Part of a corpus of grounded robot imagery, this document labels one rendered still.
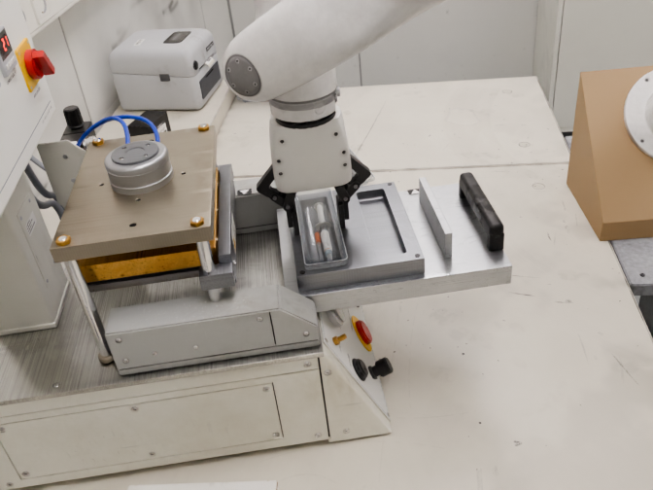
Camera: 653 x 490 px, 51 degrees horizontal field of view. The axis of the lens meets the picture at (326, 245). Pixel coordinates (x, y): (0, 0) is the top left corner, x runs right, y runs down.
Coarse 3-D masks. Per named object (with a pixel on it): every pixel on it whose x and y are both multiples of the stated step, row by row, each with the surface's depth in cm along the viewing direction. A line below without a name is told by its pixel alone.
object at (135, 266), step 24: (216, 168) 98; (216, 192) 93; (216, 216) 88; (216, 240) 84; (96, 264) 81; (120, 264) 82; (144, 264) 82; (168, 264) 83; (192, 264) 83; (96, 288) 83
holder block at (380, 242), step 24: (336, 192) 102; (360, 192) 102; (384, 192) 102; (360, 216) 96; (384, 216) 98; (360, 240) 91; (384, 240) 94; (408, 240) 90; (360, 264) 87; (384, 264) 87; (408, 264) 87; (312, 288) 88
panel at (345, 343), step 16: (320, 320) 90; (352, 320) 105; (336, 336) 91; (352, 336) 100; (336, 352) 89; (352, 352) 96; (368, 352) 105; (352, 368) 92; (368, 384) 96; (384, 400) 99
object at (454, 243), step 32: (448, 192) 104; (416, 224) 98; (448, 224) 97; (480, 224) 96; (288, 256) 94; (448, 256) 90; (480, 256) 90; (288, 288) 89; (352, 288) 87; (384, 288) 88; (416, 288) 88; (448, 288) 89
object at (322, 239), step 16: (304, 192) 101; (320, 192) 101; (304, 208) 98; (320, 208) 97; (304, 224) 94; (320, 224) 94; (336, 224) 94; (304, 240) 91; (320, 240) 91; (336, 240) 90; (304, 256) 88; (320, 256) 88; (336, 256) 88
